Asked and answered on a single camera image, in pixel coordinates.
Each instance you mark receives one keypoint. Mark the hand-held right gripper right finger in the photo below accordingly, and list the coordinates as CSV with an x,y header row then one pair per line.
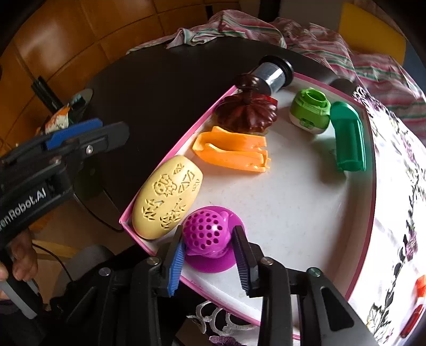
x,y
242,262

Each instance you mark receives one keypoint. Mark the green plastic container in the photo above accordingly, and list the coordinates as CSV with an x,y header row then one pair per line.
x,y
349,143

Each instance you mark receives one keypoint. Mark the grey cushion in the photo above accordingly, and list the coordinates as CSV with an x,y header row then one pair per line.
x,y
309,8

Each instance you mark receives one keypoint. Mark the orange plastic piece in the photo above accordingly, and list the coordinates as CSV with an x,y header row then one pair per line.
x,y
421,286

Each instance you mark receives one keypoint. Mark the striped pink blanket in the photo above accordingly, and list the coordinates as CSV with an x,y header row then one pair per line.
x,y
316,40

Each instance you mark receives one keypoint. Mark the yellow oval patterned case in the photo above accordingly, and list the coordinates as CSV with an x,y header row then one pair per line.
x,y
166,199

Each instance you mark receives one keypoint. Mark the red plastic piece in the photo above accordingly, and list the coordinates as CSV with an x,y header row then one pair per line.
x,y
412,321

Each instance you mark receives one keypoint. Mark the grey round stool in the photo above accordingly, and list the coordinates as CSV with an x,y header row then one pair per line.
x,y
83,259

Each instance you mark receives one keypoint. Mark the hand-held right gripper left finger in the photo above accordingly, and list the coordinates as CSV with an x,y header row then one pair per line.
x,y
174,266

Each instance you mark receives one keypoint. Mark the dark round tin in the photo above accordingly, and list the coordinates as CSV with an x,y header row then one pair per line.
x,y
81,99

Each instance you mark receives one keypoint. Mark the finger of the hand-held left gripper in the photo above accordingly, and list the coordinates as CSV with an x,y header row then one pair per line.
x,y
100,139
73,133

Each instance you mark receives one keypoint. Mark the black mat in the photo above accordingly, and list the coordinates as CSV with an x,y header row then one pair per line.
x,y
166,93

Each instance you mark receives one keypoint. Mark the brown pumpkin-shaped lid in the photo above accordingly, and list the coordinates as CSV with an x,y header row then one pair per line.
x,y
246,113

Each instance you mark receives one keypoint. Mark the orange plastic clip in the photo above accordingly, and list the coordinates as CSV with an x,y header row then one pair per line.
x,y
226,156

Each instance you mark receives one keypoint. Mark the green and white round case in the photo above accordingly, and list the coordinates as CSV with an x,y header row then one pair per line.
x,y
309,106

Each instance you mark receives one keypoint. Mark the floral white cloth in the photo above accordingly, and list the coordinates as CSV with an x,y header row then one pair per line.
x,y
392,216

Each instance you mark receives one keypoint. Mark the orange white packet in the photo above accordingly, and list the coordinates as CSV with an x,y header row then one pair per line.
x,y
56,121

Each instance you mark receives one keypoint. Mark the red plastic block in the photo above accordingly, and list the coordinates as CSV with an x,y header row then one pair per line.
x,y
272,100

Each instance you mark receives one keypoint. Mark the person's left hand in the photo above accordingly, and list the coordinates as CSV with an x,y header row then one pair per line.
x,y
20,258

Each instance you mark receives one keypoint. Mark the dark transparent cup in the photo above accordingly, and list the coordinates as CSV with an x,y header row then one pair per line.
x,y
273,75

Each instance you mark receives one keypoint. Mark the white tray with pink rim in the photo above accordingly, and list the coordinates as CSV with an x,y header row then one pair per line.
x,y
283,206

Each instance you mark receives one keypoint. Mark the yellow cushion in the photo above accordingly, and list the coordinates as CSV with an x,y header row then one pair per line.
x,y
369,30

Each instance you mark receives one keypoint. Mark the purple perforated ball toy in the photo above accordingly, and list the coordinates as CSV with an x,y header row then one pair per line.
x,y
206,229

